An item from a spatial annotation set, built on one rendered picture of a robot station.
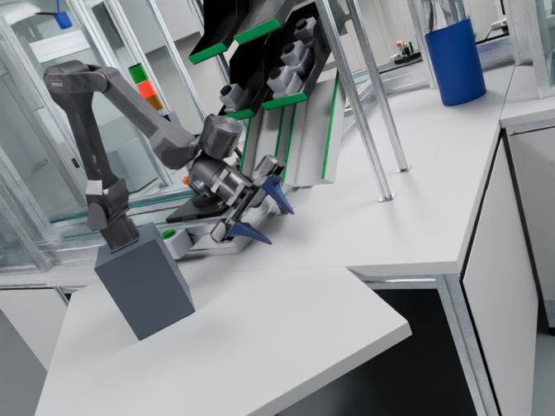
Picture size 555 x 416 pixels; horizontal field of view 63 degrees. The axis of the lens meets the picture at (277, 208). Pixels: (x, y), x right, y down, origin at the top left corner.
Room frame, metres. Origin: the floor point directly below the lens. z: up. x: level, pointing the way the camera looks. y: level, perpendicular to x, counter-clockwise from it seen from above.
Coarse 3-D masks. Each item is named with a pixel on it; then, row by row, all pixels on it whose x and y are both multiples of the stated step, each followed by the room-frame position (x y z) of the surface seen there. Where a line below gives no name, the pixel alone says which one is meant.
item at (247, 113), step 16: (272, 32) 1.21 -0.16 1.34; (240, 48) 1.31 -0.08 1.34; (256, 48) 1.35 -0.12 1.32; (272, 48) 1.20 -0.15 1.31; (240, 64) 1.30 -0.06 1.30; (256, 64) 1.32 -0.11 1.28; (272, 64) 1.19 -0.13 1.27; (240, 80) 1.28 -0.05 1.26; (256, 80) 1.25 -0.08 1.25; (256, 96) 1.12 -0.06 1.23; (224, 112) 1.21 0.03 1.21; (240, 112) 1.12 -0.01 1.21; (256, 112) 1.11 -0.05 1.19
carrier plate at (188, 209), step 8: (184, 208) 1.38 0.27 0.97; (192, 208) 1.34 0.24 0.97; (200, 208) 1.31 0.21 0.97; (208, 208) 1.28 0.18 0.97; (216, 208) 1.24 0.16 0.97; (224, 208) 1.22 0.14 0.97; (168, 216) 1.36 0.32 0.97; (176, 216) 1.33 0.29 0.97; (184, 216) 1.31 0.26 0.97; (200, 216) 1.27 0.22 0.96; (208, 216) 1.25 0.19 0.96
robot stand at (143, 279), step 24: (144, 240) 0.95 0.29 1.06; (96, 264) 0.93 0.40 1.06; (120, 264) 0.92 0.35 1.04; (144, 264) 0.92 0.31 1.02; (168, 264) 0.93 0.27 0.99; (120, 288) 0.91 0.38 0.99; (144, 288) 0.92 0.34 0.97; (168, 288) 0.93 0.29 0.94; (144, 312) 0.92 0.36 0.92; (168, 312) 0.92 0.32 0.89; (192, 312) 0.93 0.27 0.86; (144, 336) 0.91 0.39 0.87
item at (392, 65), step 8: (400, 40) 2.19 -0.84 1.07; (400, 48) 2.20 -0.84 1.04; (408, 48) 2.24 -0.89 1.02; (392, 56) 2.38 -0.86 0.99; (400, 56) 2.29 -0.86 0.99; (408, 56) 2.19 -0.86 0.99; (416, 56) 2.18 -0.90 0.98; (392, 64) 2.27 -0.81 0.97; (400, 64) 2.19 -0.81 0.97; (408, 64) 2.14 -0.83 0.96; (384, 72) 2.22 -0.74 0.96
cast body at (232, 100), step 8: (224, 88) 1.16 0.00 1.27; (232, 88) 1.15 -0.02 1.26; (240, 88) 1.16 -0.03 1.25; (248, 88) 1.19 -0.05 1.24; (224, 96) 1.15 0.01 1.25; (232, 96) 1.14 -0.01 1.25; (240, 96) 1.15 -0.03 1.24; (248, 96) 1.16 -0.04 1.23; (224, 104) 1.17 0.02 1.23; (232, 104) 1.15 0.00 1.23; (240, 104) 1.15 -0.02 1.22; (248, 104) 1.16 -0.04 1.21; (232, 112) 1.15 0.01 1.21
